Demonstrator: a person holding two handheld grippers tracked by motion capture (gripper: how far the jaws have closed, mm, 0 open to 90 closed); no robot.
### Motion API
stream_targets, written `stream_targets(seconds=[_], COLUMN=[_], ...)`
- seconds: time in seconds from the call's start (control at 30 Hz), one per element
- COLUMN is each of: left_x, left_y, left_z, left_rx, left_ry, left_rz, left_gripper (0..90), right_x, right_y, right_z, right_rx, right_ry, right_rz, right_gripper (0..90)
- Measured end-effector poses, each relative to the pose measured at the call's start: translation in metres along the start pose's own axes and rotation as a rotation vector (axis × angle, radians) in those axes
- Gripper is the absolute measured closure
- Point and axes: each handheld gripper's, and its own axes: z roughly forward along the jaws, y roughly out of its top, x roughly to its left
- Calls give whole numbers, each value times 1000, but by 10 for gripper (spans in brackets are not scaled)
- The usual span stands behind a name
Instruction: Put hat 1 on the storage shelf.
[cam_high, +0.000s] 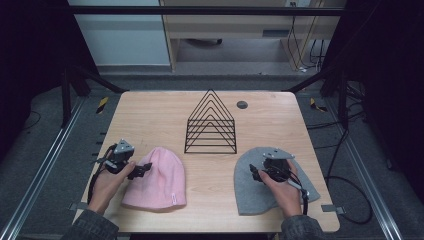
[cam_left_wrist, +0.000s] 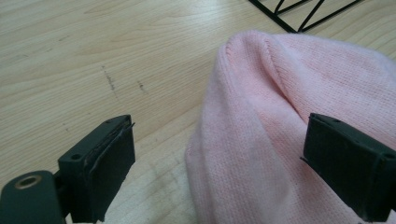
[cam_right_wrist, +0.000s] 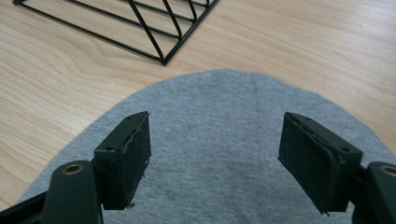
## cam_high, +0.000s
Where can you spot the black metal stand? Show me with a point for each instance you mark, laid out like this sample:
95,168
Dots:
342,100
66,100

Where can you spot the grey knit beanie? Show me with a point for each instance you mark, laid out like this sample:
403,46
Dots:
250,193

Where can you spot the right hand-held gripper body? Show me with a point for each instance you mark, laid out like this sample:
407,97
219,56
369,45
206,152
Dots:
276,163

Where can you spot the aluminium rail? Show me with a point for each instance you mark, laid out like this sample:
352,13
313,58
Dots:
366,173
43,166

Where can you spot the person's right hand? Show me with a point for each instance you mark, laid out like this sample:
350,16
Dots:
283,196

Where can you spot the pink knit beanie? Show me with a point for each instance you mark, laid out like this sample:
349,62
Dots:
160,180

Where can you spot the white cabinet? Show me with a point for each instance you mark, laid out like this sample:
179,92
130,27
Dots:
123,40

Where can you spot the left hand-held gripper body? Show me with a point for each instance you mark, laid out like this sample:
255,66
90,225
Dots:
122,154

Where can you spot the black horizontal frame bar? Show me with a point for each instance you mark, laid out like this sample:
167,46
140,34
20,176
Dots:
200,10

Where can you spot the person's left hand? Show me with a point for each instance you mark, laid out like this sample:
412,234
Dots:
108,186

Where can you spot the grey metal bracket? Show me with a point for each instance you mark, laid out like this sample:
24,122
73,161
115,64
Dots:
75,207
333,209

